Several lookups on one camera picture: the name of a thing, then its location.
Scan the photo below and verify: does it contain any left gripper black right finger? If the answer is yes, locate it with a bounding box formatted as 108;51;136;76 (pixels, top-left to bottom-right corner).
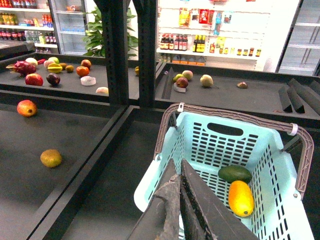
180;159;257;240

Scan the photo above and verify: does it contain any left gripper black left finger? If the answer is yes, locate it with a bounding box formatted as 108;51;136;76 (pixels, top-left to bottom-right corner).
127;159;181;240

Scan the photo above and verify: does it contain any yellow mango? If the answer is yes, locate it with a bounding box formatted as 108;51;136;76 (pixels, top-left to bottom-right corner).
228;180;255;218

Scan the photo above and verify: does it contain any green avocado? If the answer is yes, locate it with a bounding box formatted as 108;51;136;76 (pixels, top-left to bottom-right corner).
218;165;253;184

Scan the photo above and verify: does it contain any light blue plastic basket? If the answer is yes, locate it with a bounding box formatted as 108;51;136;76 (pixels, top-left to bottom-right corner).
134;112;314;240

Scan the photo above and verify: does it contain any brown basket handle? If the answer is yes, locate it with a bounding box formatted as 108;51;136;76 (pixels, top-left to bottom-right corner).
153;102;314;198

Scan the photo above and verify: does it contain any black produce shelf tray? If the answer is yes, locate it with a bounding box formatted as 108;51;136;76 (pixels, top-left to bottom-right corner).
0;90;163;240

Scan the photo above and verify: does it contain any brown kiwi fruit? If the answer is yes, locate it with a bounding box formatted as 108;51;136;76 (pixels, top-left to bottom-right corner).
40;149;62;168

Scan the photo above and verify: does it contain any red yellow apple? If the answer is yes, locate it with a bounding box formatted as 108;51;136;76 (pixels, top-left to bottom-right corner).
17;99;38;118

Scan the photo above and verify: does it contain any white goods shelf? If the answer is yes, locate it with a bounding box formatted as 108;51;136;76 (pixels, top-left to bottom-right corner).
156;0;272;72

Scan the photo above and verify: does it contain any pink dragon fruit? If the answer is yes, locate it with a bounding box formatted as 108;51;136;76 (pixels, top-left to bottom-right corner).
6;61;37;77

